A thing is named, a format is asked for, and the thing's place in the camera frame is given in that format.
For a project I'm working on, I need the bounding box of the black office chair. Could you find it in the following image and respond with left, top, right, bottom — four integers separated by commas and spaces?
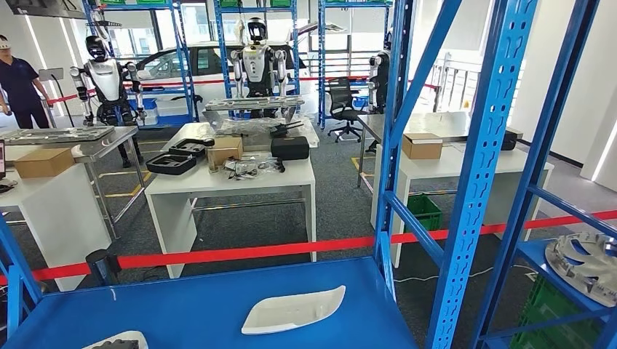
327, 76, 366, 143

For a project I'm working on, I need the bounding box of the white table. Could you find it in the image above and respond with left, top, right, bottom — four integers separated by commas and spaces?
0, 159, 113, 292
370, 143, 555, 269
164, 120, 321, 151
144, 155, 318, 279

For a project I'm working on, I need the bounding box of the brown cardboard box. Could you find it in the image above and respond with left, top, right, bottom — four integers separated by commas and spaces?
206, 136, 244, 170
402, 132, 444, 161
13, 148, 76, 180

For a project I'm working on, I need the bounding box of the tangled cable bundle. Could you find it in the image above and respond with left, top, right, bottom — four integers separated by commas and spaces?
221, 158, 287, 181

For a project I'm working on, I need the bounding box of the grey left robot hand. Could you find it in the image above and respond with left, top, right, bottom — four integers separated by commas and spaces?
91, 339, 140, 349

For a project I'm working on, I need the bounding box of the black hard case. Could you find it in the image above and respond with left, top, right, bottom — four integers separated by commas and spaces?
501, 127, 524, 152
270, 136, 311, 161

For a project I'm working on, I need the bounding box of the green plastic crate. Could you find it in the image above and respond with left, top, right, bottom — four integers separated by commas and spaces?
509, 275, 617, 349
406, 193, 444, 233

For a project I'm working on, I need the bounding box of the white curved plastic part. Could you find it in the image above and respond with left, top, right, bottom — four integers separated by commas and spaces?
81, 330, 149, 349
241, 285, 347, 336

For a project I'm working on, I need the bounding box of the silver round metal disc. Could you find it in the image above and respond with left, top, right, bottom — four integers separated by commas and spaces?
545, 232, 617, 308

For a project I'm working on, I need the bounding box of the clear plastic wrap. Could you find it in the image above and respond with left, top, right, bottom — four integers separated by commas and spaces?
214, 116, 285, 137

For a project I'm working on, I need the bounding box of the white car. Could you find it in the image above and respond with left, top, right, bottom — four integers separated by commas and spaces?
126, 41, 324, 116

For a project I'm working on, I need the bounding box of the person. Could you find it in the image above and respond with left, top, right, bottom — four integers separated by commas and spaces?
0, 34, 55, 130

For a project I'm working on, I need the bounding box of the flat metal tray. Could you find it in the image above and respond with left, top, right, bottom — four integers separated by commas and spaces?
0, 126, 116, 145

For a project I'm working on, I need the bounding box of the chrome stanchion post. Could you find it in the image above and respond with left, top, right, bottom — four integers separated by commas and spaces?
42, 98, 59, 129

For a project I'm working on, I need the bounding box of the black belt stanchion post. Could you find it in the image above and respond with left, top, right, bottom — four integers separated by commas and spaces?
85, 248, 123, 288

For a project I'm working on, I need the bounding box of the white slatted display rack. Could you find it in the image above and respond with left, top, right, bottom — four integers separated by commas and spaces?
429, 52, 487, 114

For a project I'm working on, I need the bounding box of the steel workbench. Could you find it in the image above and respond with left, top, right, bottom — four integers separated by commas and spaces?
202, 95, 306, 129
0, 126, 147, 241
357, 111, 472, 191

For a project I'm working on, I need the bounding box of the white floor cable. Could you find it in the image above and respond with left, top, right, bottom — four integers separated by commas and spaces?
394, 263, 538, 285

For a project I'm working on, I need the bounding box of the white black humanoid robot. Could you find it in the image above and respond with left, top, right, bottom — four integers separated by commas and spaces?
229, 17, 289, 119
69, 35, 148, 169
367, 31, 392, 154

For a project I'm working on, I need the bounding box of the black foam tray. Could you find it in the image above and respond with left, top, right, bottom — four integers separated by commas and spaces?
168, 137, 216, 158
145, 152, 198, 176

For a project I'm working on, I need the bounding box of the black antenna controller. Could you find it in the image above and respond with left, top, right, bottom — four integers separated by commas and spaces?
268, 120, 306, 139

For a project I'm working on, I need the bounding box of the red barrier belt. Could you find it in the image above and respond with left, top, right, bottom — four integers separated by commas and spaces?
0, 209, 617, 283
48, 74, 440, 106

